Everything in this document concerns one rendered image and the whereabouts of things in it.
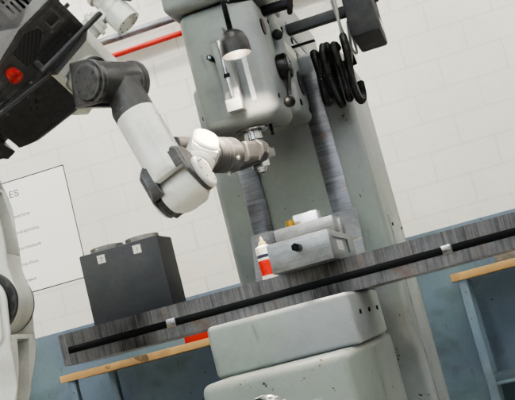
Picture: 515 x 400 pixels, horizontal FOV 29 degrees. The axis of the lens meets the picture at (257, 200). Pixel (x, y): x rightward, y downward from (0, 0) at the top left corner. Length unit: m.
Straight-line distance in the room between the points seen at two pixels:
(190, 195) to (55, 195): 5.33
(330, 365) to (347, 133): 0.99
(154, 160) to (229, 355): 0.50
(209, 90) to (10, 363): 0.82
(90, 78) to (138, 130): 0.15
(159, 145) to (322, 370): 0.57
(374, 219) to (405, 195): 3.86
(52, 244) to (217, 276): 1.26
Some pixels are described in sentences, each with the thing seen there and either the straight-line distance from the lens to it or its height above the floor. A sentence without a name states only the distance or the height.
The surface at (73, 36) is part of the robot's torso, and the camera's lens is 2.20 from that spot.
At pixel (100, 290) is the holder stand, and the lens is 2.60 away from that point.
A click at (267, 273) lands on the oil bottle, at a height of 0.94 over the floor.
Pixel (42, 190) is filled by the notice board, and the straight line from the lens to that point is 7.44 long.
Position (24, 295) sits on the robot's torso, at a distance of 2.30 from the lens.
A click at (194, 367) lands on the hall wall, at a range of 6.99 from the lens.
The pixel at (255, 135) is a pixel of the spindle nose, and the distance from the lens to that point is 2.52.
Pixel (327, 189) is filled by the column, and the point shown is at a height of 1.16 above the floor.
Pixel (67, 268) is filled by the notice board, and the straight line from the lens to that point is 7.32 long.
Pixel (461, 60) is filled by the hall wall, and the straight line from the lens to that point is 6.80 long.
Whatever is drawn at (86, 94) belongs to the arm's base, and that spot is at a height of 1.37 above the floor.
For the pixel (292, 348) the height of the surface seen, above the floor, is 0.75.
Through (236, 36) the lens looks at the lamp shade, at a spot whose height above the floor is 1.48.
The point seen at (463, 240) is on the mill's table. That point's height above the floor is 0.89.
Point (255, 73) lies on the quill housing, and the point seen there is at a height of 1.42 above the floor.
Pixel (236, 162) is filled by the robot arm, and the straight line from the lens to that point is 2.41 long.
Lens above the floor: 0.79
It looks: 8 degrees up
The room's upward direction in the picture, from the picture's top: 14 degrees counter-clockwise
